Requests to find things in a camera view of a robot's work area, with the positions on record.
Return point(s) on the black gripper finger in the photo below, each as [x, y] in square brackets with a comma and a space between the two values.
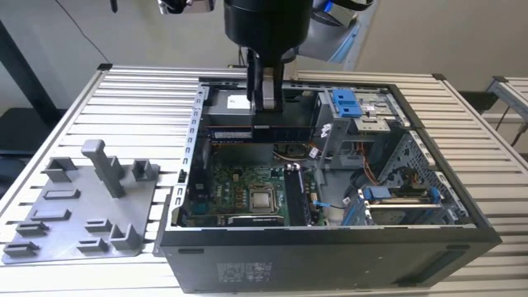
[268, 89]

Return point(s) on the green RAM stick white label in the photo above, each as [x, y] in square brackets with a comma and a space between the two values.
[231, 134]

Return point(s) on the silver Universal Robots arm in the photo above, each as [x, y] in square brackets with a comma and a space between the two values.
[319, 37]

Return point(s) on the blue drive bay latch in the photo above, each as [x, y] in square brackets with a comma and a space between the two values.
[346, 106]

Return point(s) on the grey power supply unit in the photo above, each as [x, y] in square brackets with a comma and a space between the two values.
[239, 151]

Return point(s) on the green motherboard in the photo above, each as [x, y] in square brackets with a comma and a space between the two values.
[224, 185]

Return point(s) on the silver CPU in socket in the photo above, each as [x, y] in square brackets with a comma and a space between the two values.
[263, 201]

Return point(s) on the small black hanging object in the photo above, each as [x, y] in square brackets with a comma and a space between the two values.
[114, 5]

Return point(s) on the black graphics card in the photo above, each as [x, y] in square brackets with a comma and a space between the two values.
[255, 220]

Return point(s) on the hard disk in blue carrier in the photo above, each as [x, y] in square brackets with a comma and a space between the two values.
[396, 201]

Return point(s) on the black box behind table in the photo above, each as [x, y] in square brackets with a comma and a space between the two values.
[474, 100]

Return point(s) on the grey plastic parts rack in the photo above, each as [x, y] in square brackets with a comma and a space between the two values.
[123, 210]

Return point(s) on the black open PC case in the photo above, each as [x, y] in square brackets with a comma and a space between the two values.
[288, 263]

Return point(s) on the metal slat side table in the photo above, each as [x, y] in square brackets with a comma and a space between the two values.
[515, 92]

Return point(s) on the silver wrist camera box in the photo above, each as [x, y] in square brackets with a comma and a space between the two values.
[198, 6]

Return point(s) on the black furniture frame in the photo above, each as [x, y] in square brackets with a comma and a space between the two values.
[31, 80]

